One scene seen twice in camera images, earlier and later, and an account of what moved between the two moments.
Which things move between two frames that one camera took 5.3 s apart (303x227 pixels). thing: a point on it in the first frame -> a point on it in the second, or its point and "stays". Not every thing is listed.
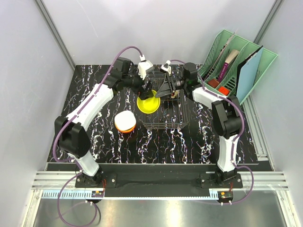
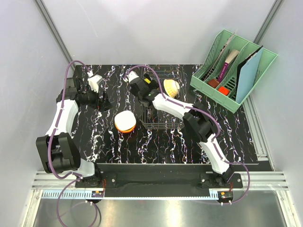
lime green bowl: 125,119 stays
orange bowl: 126,131 stays
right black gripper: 166,89 -> 153,85
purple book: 231,56 stays
